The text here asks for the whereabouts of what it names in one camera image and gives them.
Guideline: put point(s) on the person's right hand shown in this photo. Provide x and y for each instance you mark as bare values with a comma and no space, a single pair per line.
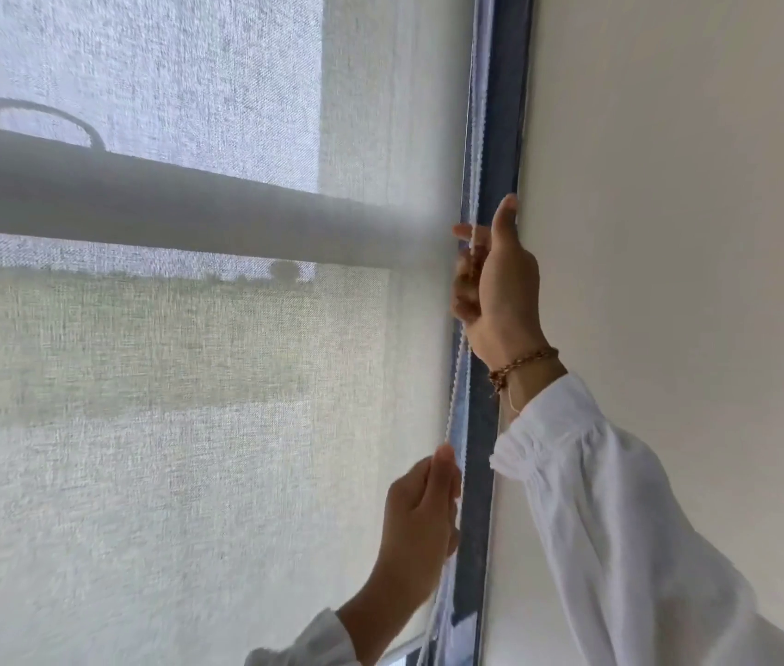
506,298

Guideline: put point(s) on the person's left forearm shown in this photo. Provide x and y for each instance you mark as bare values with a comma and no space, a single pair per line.
364,627

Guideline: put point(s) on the dark blue window frame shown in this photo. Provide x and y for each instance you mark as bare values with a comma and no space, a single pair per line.
506,96

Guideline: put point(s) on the person's left thumb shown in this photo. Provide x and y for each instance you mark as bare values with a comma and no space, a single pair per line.
443,478

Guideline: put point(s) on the person's left hand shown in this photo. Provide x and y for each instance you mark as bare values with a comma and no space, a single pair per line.
416,527

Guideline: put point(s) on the white translucent roller blind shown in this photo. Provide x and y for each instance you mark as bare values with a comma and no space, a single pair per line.
177,492

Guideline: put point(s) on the person's right thumb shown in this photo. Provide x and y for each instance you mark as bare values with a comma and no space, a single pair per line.
505,221

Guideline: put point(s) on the grey window crossbar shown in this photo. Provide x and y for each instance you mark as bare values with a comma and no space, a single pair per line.
156,201

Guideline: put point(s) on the person's right forearm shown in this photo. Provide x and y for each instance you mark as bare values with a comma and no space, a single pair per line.
614,534

